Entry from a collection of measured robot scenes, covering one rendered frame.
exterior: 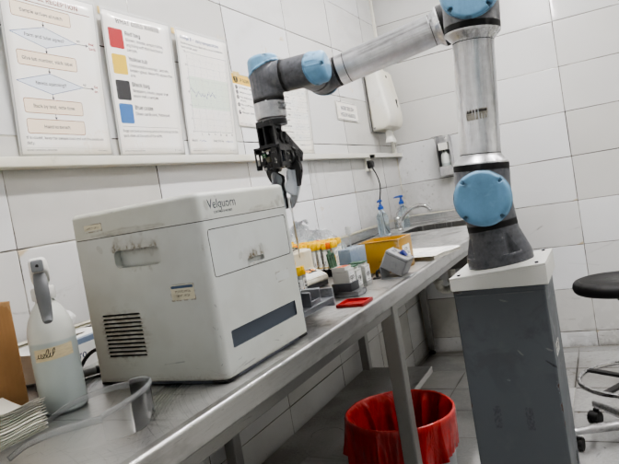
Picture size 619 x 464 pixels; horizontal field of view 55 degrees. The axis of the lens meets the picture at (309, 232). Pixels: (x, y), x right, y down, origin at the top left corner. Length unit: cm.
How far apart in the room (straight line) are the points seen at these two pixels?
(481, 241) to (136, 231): 79
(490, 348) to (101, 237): 88
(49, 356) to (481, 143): 90
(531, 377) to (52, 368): 98
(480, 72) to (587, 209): 258
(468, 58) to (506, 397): 75
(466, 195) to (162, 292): 65
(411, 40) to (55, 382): 104
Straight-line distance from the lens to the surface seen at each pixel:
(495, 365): 144
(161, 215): 96
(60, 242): 157
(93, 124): 171
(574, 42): 385
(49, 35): 168
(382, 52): 148
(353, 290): 152
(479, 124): 129
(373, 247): 184
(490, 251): 141
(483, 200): 127
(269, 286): 107
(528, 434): 149
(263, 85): 142
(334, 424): 240
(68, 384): 101
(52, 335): 99
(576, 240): 384
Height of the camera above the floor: 113
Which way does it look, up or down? 3 degrees down
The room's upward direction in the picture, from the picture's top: 10 degrees counter-clockwise
